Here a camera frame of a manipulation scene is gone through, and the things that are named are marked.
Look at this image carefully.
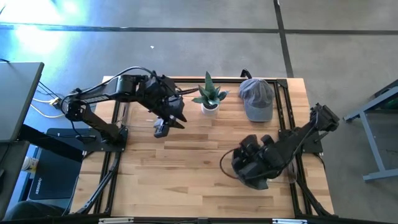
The dark grey desk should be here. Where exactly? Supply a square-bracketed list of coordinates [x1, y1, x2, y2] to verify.
[0, 139, 31, 218]

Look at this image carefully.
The grey metal stand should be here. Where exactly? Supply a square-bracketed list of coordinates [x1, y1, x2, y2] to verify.
[343, 79, 398, 184]

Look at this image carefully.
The light blue-grey baseball cap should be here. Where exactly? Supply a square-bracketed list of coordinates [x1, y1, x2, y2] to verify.
[238, 77, 276, 123]

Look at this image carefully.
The white paper cup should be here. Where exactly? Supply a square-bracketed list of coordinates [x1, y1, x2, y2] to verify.
[21, 155, 40, 174]

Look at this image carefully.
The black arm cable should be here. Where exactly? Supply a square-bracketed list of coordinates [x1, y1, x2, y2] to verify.
[60, 65, 200, 103]
[219, 147, 243, 180]

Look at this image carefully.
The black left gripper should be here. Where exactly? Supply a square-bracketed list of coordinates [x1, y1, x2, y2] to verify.
[149, 93, 188, 139]

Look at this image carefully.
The black desk support beam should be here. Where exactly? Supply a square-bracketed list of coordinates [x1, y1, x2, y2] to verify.
[17, 123, 86, 163]

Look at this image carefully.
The black aluminium table frame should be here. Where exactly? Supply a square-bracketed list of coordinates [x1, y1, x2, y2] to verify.
[70, 77, 336, 224]

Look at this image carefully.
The black floor mat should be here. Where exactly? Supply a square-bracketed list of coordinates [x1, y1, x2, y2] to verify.
[27, 127, 82, 200]

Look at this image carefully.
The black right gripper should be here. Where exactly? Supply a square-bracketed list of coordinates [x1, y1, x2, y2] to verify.
[231, 134, 282, 191]

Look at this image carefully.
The green snake plant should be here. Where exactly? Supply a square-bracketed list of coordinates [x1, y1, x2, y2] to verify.
[191, 70, 230, 108]

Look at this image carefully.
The dark rounded object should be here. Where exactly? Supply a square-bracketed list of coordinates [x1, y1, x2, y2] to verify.
[1, 201, 46, 222]

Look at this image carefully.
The yellow power cable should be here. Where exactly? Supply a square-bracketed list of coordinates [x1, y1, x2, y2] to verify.
[30, 103, 65, 119]

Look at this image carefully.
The grey desk top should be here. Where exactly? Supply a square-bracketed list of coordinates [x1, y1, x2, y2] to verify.
[0, 61, 45, 144]

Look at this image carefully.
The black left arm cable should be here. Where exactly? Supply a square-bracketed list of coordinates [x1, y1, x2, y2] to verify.
[60, 65, 200, 103]

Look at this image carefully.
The silver metal bracket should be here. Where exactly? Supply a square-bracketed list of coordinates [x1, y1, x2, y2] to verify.
[272, 218, 308, 224]
[98, 217, 135, 224]

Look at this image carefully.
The white round plant pot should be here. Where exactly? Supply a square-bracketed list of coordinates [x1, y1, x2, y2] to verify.
[200, 102, 221, 118]

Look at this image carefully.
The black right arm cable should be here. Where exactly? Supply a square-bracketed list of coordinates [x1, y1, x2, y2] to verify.
[219, 147, 243, 180]

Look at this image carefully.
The yellow and black plug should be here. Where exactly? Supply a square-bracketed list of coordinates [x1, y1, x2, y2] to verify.
[49, 96, 62, 110]

